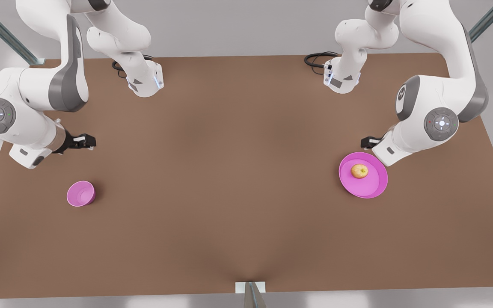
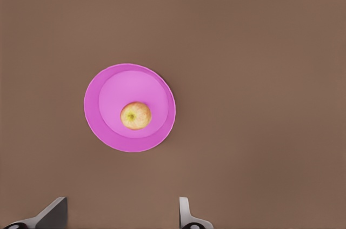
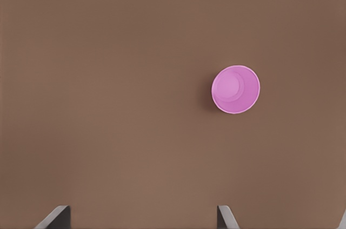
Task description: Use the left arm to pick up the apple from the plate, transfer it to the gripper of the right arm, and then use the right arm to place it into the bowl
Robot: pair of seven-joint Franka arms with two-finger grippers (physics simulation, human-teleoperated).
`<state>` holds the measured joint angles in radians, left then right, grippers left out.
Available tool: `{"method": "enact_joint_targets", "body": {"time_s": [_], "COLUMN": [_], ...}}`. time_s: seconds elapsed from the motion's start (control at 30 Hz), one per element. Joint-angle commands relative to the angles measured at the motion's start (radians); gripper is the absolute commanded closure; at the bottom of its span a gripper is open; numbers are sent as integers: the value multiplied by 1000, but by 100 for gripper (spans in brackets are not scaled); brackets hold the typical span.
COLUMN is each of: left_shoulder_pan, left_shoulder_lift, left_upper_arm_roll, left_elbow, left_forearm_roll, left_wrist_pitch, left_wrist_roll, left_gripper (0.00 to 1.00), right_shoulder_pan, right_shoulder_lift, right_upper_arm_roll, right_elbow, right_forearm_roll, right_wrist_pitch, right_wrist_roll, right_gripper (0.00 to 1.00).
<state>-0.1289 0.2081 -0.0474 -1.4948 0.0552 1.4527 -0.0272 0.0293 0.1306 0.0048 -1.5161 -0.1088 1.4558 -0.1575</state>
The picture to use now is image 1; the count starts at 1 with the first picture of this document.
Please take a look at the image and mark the silver frame post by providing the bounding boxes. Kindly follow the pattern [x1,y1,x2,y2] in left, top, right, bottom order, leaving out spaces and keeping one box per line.
[468,0,493,42]
[0,0,46,65]
[235,281,267,308]

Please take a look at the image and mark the black cable loop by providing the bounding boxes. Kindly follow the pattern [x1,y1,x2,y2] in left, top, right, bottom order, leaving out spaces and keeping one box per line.
[304,52,340,75]
[112,54,154,79]

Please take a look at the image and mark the pink plate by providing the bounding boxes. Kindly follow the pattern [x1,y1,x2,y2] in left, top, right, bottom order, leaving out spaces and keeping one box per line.
[339,152,388,199]

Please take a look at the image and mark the pink bowl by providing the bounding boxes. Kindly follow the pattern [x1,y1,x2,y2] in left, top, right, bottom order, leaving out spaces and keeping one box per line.
[67,181,96,207]

